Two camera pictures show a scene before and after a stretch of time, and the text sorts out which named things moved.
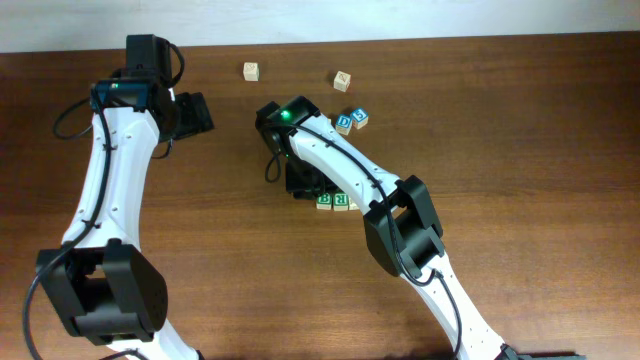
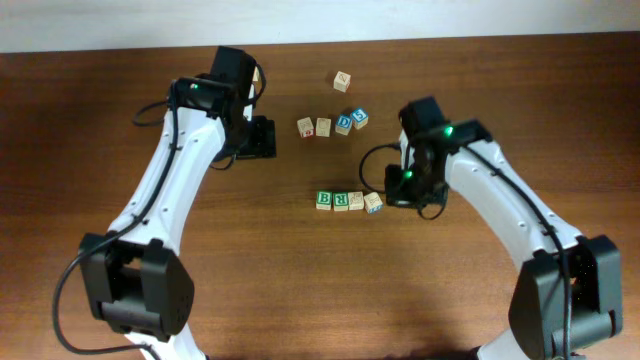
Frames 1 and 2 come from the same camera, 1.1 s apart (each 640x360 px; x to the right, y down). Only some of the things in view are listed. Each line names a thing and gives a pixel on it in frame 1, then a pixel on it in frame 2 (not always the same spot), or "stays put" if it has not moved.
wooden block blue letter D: (344, 123) stays put
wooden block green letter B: (323, 201) stays put
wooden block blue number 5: (359, 118) stays put
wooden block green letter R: (340, 201) stays put
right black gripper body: (307, 178) → (412, 187)
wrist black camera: (262, 120) → (421, 117)
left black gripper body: (192, 118) → (260, 138)
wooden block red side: (342, 81) stays put
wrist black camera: (148, 57) → (235, 66)
